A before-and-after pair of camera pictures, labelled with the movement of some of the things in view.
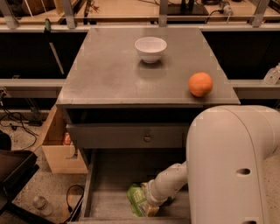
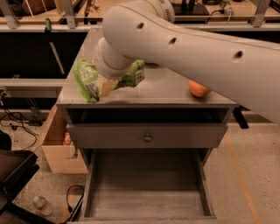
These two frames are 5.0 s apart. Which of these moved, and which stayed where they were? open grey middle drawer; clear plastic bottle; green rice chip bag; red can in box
Moved: green rice chip bag
Stayed: clear plastic bottle; red can in box; open grey middle drawer
